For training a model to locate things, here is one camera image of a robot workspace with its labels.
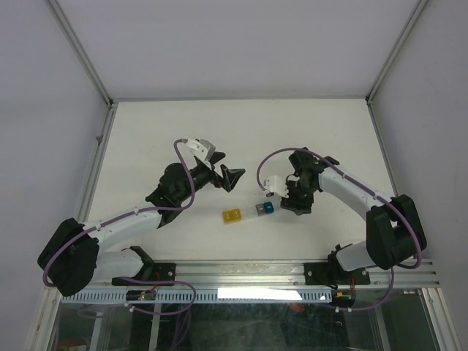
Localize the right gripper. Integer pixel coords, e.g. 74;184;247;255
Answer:
280;179;316;214

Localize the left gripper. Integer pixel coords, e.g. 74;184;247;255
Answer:
177;152;245;203

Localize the weekly pill organizer strip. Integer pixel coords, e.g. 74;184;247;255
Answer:
222;199;280;224

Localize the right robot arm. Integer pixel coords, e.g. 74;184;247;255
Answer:
281;148;427;289

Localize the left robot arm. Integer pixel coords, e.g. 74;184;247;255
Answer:
37;152;245;297

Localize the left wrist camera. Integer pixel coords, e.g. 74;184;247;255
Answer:
185;138;216;163

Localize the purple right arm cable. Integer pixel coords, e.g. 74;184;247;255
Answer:
255;147;424;312

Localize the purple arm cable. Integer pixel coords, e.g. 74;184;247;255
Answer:
42;138;197;288
255;147;424;312

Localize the aluminium mounting rail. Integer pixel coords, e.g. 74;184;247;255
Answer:
45;260;439;290

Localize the slotted white cable duct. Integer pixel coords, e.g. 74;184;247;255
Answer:
62;287;332;305

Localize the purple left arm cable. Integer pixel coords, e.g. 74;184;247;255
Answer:
42;138;197;288

